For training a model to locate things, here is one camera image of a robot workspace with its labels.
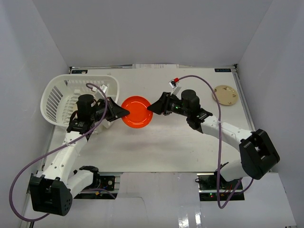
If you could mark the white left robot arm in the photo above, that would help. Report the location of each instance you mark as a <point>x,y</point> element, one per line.
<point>54,190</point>

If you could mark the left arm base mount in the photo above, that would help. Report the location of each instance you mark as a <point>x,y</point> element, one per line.
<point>109,183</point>

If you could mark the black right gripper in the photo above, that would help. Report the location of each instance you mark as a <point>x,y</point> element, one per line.
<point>163,104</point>

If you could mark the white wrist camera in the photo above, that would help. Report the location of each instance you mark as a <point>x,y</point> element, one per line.
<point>174,84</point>
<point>97,89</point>

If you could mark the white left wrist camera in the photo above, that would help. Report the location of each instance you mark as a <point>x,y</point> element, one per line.
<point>97,89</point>

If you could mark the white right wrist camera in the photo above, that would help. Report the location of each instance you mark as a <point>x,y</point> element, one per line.
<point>174,84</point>

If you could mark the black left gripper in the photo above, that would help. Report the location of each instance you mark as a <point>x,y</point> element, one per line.
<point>109,109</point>

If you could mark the white plastic basket bin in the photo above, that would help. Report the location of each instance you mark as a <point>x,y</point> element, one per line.
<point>68,101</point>

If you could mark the cream round plate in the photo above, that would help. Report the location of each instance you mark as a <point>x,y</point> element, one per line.
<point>226,95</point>

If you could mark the orange round plate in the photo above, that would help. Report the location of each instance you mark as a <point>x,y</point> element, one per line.
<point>139,115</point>

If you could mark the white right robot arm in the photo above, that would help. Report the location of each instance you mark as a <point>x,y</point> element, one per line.
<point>257,152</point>

